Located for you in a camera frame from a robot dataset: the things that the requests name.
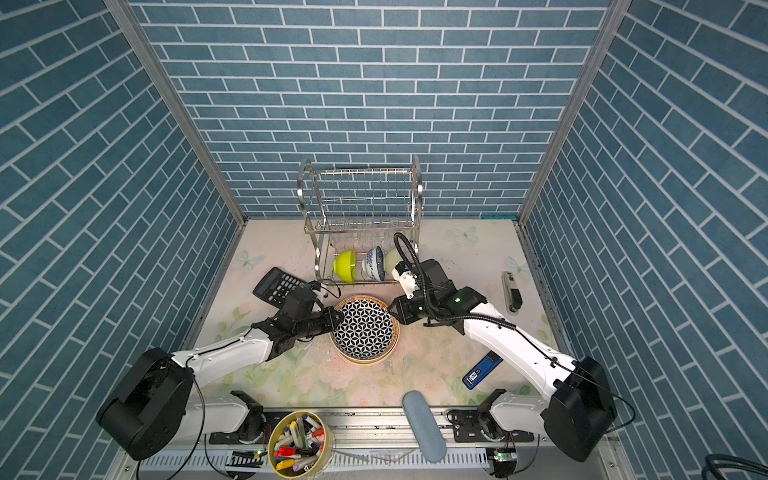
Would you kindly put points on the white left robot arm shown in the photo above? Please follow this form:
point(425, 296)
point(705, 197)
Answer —
point(152, 406)

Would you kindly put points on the aluminium corner frame post right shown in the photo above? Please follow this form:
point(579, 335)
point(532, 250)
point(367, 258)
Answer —
point(596, 55)

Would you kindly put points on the blue floral white bowl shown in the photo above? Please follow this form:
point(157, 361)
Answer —
point(373, 265)

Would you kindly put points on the grey blue oval case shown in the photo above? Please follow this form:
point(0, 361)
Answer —
point(424, 427)

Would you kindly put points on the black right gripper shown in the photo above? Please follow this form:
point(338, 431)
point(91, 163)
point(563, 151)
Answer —
point(403, 312)

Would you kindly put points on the white patterned large bowl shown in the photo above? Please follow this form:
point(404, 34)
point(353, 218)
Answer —
point(368, 333)

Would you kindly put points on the yellow tin pen holder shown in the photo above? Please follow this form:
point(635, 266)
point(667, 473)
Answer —
point(300, 446)

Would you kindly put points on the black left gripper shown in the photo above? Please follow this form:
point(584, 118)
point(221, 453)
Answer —
point(332, 323)

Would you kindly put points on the steel two-tier dish rack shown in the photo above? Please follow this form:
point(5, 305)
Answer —
point(358, 208)

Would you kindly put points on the aluminium corner frame post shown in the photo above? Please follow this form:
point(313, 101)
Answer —
point(140, 43)
point(596, 55)

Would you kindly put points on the aluminium corner frame post left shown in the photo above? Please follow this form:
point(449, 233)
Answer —
point(140, 43)

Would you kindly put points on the pale green small bowl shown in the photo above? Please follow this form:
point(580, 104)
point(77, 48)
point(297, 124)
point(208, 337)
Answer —
point(391, 259)

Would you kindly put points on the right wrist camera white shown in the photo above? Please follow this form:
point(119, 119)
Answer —
point(408, 282)

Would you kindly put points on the black desk calculator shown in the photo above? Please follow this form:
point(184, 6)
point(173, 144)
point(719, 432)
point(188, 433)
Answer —
point(275, 286)

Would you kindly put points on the blue card device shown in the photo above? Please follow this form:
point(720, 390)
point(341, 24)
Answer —
point(481, 370)

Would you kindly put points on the lime green small bowl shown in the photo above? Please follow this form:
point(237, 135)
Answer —
point(345, 266)

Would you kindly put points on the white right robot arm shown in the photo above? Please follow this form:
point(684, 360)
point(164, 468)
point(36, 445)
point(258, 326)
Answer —
point(577, 406)

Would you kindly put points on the aluminium front rail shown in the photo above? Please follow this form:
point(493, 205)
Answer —
point(379, 443)

